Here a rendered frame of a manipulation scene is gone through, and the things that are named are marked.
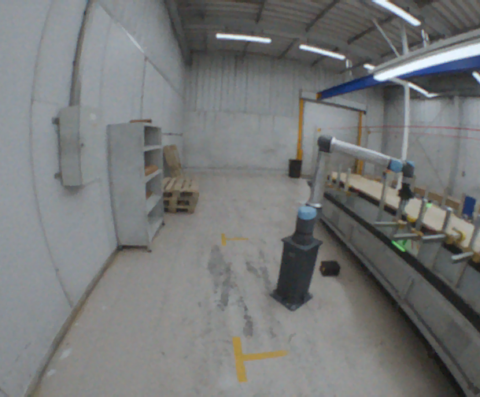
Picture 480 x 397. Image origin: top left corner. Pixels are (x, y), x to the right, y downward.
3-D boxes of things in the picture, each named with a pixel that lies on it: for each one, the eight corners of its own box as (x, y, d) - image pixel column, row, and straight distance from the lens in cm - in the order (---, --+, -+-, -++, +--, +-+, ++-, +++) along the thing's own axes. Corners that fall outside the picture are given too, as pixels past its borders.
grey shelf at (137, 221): (119, 250, 295) (107, 124, 262) (139, 224, 369) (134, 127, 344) (151, 252, 279) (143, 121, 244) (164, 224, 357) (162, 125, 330)
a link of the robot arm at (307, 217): (292, 229, 171) (294, 209, 165) (299, 223, 186) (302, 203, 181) (310, 235, 167) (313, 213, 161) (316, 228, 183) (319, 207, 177)
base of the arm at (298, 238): (304, 247, 168) (306, 236, 164) (286, 239, 178) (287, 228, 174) (318, 241, 183) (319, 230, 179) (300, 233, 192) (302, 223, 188)
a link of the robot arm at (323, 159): (299, 221, 186) (315, 133, 173) (305, 216, 202) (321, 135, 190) (315, 228, 183) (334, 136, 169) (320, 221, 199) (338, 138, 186)
